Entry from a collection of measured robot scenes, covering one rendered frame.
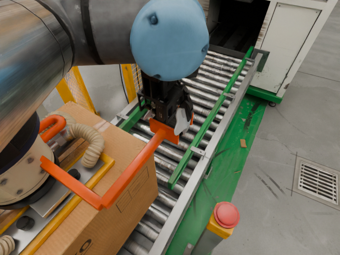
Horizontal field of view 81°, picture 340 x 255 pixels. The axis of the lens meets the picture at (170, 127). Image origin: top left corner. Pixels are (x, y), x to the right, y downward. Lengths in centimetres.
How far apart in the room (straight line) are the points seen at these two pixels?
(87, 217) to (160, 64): 46
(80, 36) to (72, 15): 2
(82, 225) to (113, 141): 25
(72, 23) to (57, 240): 49
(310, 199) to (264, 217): 44
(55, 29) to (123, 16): 6
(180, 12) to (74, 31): 10
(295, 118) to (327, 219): 105
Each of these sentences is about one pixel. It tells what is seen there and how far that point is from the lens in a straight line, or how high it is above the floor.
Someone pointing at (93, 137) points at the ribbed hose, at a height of 117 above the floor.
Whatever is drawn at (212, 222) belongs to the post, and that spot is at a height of 100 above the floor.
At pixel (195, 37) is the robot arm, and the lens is 19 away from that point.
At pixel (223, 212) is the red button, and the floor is 104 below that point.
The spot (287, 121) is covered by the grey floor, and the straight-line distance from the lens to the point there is 249.
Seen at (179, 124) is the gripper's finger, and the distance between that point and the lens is 45.
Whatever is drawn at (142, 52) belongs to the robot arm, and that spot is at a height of 151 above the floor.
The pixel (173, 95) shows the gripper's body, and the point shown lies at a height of 135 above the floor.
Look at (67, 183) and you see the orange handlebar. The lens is 47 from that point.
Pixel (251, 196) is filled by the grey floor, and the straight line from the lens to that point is 184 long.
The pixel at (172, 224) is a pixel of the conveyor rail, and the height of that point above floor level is 59.
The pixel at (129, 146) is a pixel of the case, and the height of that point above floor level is 109.
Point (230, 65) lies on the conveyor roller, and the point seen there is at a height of 53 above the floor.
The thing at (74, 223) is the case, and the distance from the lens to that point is 59.
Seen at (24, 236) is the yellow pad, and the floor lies 111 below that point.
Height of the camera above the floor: 161
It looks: 50 degrees down
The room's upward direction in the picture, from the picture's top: straight up
